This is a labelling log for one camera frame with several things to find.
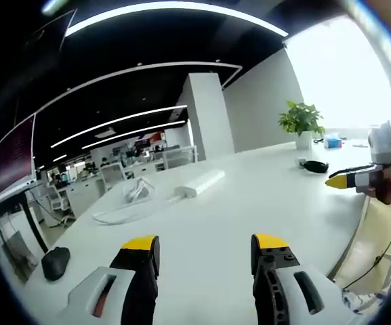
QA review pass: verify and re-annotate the curved ceiling light strip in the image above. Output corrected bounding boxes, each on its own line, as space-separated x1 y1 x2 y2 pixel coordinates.
64 1 289 38

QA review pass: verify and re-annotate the glass desk partition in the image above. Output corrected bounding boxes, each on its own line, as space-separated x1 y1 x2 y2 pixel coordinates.
162 146 198 170

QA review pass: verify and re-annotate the black computer mouse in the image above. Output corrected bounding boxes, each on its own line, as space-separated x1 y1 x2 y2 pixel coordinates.
41 246 72 282

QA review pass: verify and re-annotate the computer monitor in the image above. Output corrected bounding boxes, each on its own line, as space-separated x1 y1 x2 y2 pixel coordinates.
0 112 39 201

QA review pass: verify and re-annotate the white power strip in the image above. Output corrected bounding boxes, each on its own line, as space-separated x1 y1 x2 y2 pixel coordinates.
173 169 226 198

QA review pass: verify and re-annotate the long ceiling light strip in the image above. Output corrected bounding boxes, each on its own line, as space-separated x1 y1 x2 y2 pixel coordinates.
81 120 187 150
50 104 189 149

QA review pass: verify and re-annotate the grey leaning board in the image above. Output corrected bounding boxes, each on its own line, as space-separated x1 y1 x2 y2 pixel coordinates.
4 231 41 284

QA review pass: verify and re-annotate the white power strip cable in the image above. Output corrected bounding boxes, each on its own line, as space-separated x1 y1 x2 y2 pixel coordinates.
92 193 183 226

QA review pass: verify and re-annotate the white office chair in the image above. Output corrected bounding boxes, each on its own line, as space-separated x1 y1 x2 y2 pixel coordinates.
98 162 125 191
47 184 71 228

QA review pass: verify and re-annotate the thin black cable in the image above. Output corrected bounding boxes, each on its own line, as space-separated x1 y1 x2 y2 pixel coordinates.
342 206 391 291

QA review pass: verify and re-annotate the green plant in white pot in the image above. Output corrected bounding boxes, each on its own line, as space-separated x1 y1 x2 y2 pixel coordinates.
277 100 327 151

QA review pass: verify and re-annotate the black monitor stand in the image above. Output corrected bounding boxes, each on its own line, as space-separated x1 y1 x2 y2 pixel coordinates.
18 189 51 255

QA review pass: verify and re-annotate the person's patterned clothing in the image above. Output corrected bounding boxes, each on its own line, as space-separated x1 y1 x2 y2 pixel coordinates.
341 248 391 325

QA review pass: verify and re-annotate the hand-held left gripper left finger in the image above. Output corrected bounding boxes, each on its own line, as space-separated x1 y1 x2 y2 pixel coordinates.
58 234 161 325

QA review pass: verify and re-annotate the white desk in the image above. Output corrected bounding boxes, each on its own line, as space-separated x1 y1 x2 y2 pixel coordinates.
10 137 384 325

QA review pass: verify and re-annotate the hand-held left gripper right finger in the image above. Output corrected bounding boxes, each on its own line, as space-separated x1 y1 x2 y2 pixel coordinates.
251 232 356 325

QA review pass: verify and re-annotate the black pouch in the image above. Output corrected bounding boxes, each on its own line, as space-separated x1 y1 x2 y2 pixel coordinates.
301 160 331 175

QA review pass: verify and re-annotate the blue tissue box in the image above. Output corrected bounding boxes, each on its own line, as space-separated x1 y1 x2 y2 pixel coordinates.
323 133 344 150

